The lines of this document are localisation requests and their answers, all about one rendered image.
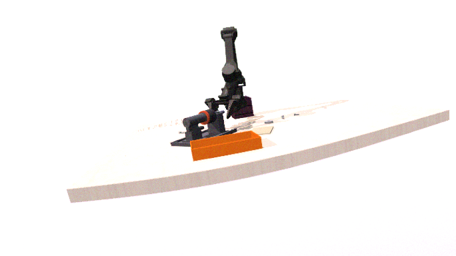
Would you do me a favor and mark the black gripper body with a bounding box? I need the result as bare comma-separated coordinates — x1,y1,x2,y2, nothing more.
204,85,247,108

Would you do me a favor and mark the orange rectangular tray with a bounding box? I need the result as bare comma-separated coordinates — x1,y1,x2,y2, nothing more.
190,131,263,161

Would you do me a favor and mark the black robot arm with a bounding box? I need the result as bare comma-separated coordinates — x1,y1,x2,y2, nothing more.
221,27,246,98

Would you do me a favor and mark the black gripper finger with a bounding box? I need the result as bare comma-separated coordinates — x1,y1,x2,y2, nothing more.
207,102,218,111
226,100,242,119

